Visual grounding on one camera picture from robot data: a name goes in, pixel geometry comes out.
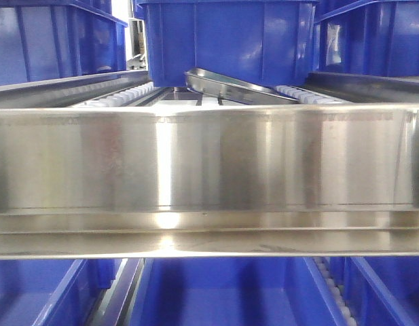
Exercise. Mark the tilted steel tray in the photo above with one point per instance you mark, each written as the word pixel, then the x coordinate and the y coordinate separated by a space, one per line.
pixel 222 86

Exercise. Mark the blue bin centre top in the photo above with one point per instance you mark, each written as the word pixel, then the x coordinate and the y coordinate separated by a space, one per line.
pixel 268 43

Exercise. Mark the blue bin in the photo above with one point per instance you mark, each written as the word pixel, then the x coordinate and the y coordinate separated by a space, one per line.
pixel 268 43
pixel 382 290
pixel 234 291
pixel 53 291
pixel 378 38
pixel 42 40

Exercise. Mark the blue bin bottom centre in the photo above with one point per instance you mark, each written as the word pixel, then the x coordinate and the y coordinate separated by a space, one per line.
pixel 234 291

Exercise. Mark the blue bin bottom right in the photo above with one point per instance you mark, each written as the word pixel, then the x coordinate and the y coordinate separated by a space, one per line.
pixel 382 290

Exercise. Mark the blue bin top left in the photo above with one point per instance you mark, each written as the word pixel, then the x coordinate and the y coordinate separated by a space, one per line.
pixel 42 40

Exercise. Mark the blue bin top right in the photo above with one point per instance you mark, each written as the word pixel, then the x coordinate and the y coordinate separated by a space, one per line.
pixel 378 38

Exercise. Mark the blue bin bottom left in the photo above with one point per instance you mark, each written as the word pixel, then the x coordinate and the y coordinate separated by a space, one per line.
pixel 53 291

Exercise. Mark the stainless steel shelf front rail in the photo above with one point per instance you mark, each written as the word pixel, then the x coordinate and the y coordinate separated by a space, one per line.
pixel 181 181

